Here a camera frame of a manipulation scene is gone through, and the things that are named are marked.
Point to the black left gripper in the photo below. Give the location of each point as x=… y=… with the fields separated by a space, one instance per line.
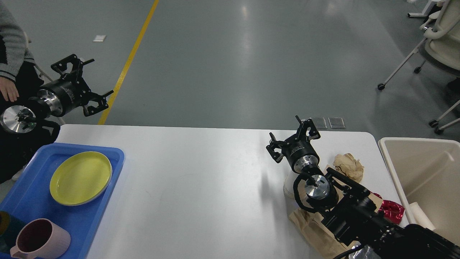
x=70 y=91

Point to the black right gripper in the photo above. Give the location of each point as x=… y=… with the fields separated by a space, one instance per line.
x=300 y=155

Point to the yellow plastic plate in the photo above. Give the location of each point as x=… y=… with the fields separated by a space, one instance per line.
x=81 y=177

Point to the dark teal mug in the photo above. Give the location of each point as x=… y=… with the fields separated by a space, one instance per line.
x=10 y=227

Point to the pink mug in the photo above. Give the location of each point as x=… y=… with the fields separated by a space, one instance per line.
x=41 y=238

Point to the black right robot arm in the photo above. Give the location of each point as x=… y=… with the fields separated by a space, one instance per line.
x=345 y=205

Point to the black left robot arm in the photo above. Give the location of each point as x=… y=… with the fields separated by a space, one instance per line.
x=22 y=118

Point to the metal floor socket plate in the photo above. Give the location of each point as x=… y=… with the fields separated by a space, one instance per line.
x=320 y=122

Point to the white paper cup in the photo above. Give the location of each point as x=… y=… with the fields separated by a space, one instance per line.
x=288 y=185

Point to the white paper scrap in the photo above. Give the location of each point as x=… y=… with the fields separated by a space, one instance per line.
x=99 y=38

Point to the crumpled brown paper ball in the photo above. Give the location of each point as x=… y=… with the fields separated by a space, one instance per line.
x=347 y=165

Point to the person in black trousers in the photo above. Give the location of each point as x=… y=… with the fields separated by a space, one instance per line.
x=14 y=72

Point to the brown paper bag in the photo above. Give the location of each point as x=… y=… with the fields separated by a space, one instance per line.
x=317 y=235

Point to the blue plastic tray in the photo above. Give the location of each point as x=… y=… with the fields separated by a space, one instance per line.
x=30 y=197

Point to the red foil wrapper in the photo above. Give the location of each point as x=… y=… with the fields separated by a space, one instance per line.
x=391 y=210

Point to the beige plastic bin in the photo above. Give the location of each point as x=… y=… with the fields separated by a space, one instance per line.
x=427 y=171

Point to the white tissue roll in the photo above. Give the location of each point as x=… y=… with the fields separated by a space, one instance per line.
x=420 y=217

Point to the white office chair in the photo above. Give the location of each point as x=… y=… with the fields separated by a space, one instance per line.
x=440 y=45

